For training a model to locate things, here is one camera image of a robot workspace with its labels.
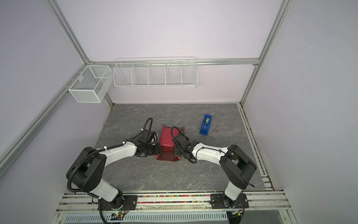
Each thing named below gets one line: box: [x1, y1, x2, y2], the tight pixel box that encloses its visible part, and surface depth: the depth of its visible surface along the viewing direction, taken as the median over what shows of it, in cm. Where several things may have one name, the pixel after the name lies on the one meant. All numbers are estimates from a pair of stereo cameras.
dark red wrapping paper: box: [156, 124, 186, 162], surface depth 91 cm
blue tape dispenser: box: [199, 113, 213, 136], surface depth 104 cm
